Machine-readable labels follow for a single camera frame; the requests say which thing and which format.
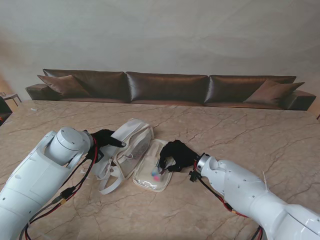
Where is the dark chair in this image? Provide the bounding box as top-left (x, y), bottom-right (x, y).
top-left (0, 96), bottom-right (14, 126)

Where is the brown leather cushion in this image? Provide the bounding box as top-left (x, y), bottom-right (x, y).
top-left (243, 79), bottom-right (306, 106)
top-left (36, 74), bottom-right (92, 98)

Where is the brown leather sofa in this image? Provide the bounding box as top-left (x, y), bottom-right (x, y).
top-left (25, 69), bottom-right (317, 111)

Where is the white cable tie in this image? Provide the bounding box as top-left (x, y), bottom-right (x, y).
top-left (261, 171), bottom-right (270, 193)

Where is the cream fabric cosmetics bag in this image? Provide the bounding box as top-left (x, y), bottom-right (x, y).
top-left (96, 117), bottom-right (176, 196)

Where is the red black cable bundle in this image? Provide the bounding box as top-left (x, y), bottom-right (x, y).
top-left (23, 139), bottom-right (101, 240)
top-left (197, 174), bottom-right (263, 240)

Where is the small side table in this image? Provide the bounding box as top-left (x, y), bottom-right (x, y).
top-left (0, 92), bottom-right (22, 108)

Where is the makeup brush with pink tip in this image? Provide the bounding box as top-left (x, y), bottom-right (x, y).
top-left (152, 166), bottom-right (168, 182)

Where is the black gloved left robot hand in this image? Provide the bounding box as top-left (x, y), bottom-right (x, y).
top-left (83, 128), bottom-right (127, 151)

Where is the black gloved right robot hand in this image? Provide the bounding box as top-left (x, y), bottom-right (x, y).
top-left (159, 139), bottom-right (201, 173)

